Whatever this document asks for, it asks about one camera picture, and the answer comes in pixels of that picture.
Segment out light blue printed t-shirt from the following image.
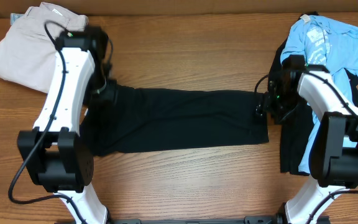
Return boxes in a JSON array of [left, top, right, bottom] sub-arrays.
[[280, 14, 358, 194]]

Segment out light blue folded cloth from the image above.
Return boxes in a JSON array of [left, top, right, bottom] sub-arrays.
[[10, 13, 24, 25]]

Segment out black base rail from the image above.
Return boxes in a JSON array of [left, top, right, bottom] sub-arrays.
[[108, 216, 283, 224]]

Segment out folded beige trousers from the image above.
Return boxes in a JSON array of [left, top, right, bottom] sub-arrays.
[[0, 2, 88, 93]]

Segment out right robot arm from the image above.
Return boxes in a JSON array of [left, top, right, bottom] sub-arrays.
[[249, 55, 358, 224]]

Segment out black t-shirt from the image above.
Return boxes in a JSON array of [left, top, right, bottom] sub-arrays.
[[80, 85, 269, 156]]

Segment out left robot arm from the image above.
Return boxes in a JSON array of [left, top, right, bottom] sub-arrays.
[[8, 26, 112, 223]]

